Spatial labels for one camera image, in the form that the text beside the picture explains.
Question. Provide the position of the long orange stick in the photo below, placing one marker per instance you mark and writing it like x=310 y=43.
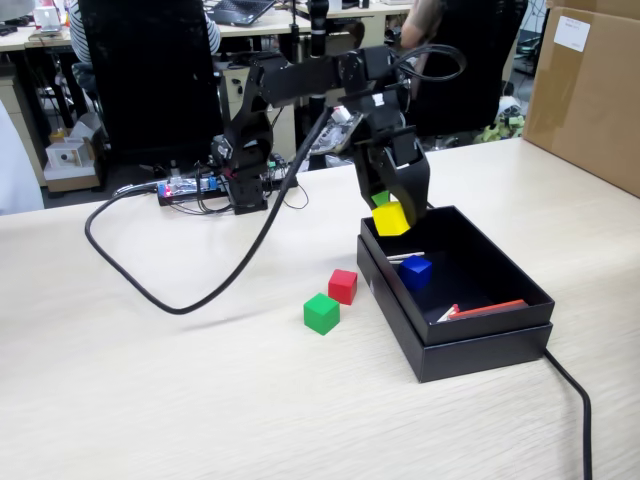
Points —
x=490 y=308

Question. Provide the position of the person in white shirt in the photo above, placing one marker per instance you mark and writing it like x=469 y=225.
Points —
x=17 y=165

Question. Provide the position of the black laptop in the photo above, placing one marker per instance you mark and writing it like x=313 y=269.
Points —
x=240 y=10

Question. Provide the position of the black cardboard box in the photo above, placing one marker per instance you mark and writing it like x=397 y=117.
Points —
x=490 y=325

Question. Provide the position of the small open carton white insert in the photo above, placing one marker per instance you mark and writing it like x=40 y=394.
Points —
x=67 y=157

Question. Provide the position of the person in beige shirt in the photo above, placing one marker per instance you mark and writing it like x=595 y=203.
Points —
x=417 y=25

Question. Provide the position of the beige office desk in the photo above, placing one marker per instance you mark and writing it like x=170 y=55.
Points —
x=280 y=22
x=15 y=42
x=360 y=12

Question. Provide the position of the controller circuit board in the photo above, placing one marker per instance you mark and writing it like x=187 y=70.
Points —
x=185 y=186

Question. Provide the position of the person in striped shirt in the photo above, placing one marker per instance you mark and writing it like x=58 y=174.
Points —
x=80 y=30

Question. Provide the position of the blue wooden cube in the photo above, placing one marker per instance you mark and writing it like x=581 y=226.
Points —
x=415 y=272

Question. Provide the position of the black pole white bands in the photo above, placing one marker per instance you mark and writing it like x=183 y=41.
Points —
x=318 y=25

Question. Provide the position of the red wooden cube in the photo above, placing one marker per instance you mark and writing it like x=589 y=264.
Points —
x=342 y=287

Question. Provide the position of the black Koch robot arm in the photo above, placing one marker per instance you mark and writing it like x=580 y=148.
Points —
x=300 y=75

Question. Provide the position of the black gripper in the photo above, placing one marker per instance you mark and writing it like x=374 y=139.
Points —
x=380 y=115

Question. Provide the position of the tall black office chair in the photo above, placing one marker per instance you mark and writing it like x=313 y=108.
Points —
x=145 y=75

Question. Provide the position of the yellow wooden cube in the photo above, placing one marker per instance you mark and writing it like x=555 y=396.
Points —
x=390 y=220

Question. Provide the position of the large brown cardboard box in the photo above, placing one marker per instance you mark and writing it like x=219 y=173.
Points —
x=590 y=100

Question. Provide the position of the red tipped matchstick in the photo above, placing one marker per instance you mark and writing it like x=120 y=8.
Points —
x=448 y=313

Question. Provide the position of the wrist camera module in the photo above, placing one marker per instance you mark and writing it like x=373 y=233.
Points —
x=332 y=132

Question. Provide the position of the white wooden stick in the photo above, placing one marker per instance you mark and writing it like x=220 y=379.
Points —
x=402 y=256

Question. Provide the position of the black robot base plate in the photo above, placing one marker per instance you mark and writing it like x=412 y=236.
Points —
x=167 y=201

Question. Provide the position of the green wooden cube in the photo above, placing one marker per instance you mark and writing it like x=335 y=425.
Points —
x=321 y=314

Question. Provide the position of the black open box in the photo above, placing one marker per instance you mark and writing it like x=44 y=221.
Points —
x=480 y=360

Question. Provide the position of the green yellow toy pile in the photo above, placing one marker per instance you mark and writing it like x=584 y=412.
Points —
x=500 y=127

